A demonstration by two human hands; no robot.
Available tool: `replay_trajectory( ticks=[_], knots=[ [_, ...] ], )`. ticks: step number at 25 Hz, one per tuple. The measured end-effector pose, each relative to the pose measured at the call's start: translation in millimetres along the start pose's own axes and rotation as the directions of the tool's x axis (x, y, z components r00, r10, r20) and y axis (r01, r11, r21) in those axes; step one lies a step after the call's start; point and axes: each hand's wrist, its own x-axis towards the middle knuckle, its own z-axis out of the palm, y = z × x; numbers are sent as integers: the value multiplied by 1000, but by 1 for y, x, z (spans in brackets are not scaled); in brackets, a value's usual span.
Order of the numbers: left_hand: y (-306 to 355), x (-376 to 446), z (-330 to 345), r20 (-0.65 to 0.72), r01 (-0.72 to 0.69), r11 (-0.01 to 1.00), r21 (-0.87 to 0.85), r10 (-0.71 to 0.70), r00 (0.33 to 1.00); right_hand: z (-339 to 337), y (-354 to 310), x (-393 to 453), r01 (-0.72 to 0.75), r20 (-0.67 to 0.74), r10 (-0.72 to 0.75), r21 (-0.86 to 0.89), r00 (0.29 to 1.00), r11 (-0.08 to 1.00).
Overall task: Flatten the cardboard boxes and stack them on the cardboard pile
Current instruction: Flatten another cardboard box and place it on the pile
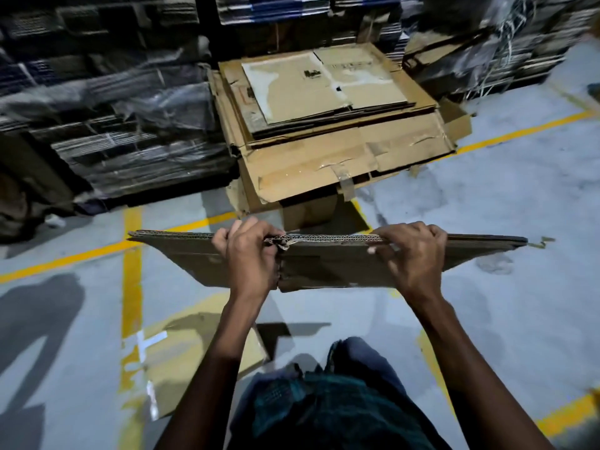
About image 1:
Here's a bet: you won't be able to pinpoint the person's right hand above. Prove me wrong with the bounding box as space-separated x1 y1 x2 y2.
367 221 449 308

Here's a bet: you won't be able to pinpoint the person's left hand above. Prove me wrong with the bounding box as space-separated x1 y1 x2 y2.
211 216 286 303

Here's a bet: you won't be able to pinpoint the small carton with blue tape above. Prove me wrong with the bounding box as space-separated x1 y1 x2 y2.
127 229 529 294

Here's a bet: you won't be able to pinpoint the pile of brown cardboard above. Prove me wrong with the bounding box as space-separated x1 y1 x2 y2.
208 41 473 219

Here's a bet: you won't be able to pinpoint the cardboard box with torn surface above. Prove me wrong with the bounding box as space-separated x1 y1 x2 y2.
217 41 439 151

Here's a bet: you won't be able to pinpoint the person's left forearm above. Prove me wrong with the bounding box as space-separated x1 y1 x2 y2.
154 294 271 450

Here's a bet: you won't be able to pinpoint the person's right forearm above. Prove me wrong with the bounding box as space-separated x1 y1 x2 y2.
407 297 556 450

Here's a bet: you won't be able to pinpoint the upright brown cardboard sheet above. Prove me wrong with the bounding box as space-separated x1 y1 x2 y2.
281 194 371 233

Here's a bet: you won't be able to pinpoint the person's blue jeans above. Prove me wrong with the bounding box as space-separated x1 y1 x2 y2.
327 337 409 394

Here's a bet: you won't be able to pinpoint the stacks of cartons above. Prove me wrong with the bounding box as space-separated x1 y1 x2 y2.
402 0 600 101
0 0 238 202
0 135 76 244

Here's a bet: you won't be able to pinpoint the large yellowish taped carton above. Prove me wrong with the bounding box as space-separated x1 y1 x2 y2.
121 292 269 420

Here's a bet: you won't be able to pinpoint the stack of white blue sheets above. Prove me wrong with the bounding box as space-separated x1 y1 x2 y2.
215 0 428 24

